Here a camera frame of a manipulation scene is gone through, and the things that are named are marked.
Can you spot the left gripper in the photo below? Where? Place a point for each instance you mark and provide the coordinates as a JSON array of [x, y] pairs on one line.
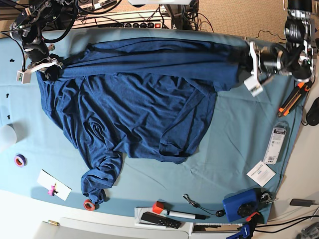
[[267, 62]]

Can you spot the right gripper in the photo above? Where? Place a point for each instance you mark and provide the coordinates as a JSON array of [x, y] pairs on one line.
[[40, 57]]

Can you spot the dark blue t-shirt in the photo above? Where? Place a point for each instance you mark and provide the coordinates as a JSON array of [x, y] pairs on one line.
[[147, 97]]

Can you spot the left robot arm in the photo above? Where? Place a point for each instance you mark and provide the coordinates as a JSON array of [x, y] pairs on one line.
[[296, 57]]

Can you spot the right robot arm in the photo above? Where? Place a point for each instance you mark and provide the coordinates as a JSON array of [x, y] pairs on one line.
[[27, 29]]

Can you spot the orange black utility knife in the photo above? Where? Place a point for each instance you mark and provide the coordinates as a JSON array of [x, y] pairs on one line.
[[298, 92]]

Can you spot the translucent plastic cup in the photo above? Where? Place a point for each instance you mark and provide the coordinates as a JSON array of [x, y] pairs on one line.
[[8, 137]]

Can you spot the black computer mouse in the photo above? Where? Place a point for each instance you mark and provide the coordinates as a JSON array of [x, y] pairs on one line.
[[312, 116]]

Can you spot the light blue table cloth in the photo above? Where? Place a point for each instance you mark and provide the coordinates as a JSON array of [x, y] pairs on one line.
[[234, 143]]

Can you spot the purple tape roll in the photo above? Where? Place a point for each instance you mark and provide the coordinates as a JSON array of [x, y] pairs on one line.
[[20, 160]]

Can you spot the blister pack of batteries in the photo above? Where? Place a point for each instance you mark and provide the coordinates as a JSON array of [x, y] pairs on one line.
[[275, 143]]

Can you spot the white paper card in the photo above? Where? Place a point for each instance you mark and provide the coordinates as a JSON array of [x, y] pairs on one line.
[[46, 180]]

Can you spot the white paper packet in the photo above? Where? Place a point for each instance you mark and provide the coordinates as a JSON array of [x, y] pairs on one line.
[[261, 173]]

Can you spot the pink binder clip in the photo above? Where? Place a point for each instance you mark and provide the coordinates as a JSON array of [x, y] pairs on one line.
[[52, 191]]

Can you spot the red tape roll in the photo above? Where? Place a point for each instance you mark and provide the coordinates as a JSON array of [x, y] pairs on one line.
[[88, 205]]

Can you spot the small black phone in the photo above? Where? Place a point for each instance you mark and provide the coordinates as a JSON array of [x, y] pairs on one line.
[[301, 202]]

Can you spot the blue plastic box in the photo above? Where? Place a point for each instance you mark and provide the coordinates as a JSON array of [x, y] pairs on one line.
[[241, 205]]

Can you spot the white notepad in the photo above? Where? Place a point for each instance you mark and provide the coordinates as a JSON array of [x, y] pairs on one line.
[[186, 224]]

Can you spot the red cube block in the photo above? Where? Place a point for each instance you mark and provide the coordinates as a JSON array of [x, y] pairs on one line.
[[158, 207]]

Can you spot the blue orange bar clamp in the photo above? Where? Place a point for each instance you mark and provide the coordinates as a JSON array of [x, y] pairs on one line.
[[247, 230]]

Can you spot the black remote control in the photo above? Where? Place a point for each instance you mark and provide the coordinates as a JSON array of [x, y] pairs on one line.
[[160, 220]]

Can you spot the black white marker pen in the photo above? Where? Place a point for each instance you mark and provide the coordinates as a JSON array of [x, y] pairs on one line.
[[186, 215]]

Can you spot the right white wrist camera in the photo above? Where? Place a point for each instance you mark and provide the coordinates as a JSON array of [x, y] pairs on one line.
[[23, 77]]

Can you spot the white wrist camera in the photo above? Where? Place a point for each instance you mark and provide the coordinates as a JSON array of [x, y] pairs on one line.
[[23, 77], [253, 85]]

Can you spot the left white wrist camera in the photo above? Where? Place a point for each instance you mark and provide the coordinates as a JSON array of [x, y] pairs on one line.
[[253, 85]]

